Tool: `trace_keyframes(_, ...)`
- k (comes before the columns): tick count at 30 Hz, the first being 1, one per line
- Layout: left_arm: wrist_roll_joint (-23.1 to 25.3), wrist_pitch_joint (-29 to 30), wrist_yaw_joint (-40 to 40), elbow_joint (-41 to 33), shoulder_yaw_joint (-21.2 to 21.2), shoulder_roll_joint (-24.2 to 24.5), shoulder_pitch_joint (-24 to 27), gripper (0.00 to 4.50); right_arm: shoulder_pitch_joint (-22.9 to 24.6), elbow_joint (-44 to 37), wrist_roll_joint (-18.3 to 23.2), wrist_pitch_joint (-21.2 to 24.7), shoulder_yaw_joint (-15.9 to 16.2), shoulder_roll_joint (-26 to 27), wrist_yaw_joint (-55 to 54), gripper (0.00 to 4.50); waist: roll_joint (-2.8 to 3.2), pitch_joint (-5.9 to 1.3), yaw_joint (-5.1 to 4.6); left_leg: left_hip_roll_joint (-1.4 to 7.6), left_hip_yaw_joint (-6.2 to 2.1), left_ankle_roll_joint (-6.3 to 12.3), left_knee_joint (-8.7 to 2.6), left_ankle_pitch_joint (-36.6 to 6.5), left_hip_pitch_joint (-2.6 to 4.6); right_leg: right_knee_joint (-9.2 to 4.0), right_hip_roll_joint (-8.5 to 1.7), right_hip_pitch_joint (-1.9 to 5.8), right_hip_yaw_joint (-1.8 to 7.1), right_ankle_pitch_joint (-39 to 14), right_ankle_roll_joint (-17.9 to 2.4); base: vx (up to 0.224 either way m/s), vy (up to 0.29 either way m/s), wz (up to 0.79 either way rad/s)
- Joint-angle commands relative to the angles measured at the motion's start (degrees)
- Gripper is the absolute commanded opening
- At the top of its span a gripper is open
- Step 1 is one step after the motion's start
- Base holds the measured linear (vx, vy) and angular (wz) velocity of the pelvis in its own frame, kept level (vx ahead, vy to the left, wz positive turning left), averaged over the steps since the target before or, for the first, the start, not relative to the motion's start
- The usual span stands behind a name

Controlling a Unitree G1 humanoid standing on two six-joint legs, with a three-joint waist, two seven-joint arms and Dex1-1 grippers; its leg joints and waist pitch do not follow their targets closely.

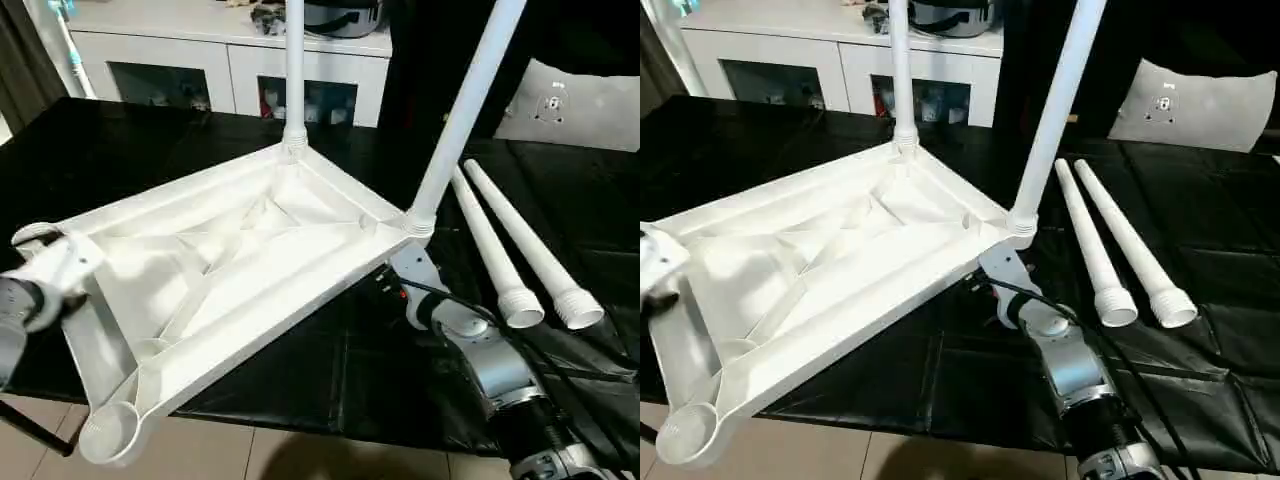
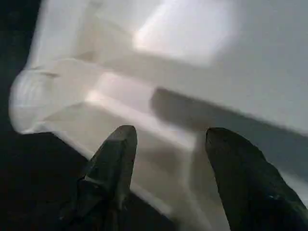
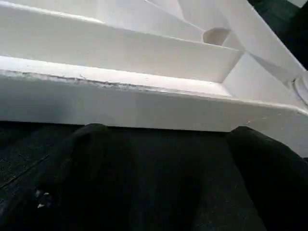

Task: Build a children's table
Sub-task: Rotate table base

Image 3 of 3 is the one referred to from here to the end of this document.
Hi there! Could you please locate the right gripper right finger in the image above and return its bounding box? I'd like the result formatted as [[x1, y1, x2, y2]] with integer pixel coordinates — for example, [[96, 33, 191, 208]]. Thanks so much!
[[231, 126, 308, 231]]

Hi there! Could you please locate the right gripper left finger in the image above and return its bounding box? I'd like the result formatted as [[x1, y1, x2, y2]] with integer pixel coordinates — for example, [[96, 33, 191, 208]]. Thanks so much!
[[14, 123, 114, 231]]

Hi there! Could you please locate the white plastic table top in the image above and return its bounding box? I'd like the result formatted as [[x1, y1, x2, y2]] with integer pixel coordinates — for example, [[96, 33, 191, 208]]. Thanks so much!
[[0, 0, 308, 158]]

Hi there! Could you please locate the black floor mat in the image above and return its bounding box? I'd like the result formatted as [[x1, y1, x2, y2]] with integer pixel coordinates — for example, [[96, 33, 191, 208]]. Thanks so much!
[[0, 0, 308, 231]]

